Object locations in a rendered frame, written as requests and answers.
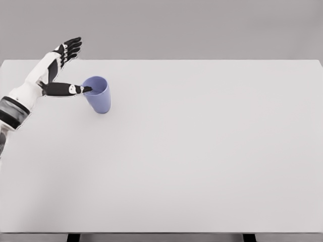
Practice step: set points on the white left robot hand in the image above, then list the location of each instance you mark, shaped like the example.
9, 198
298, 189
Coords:
40, 71

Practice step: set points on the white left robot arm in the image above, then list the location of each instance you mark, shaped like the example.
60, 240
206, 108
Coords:
17, 106

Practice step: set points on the blue plastic cup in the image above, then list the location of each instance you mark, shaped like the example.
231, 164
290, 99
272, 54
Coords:
101, 98

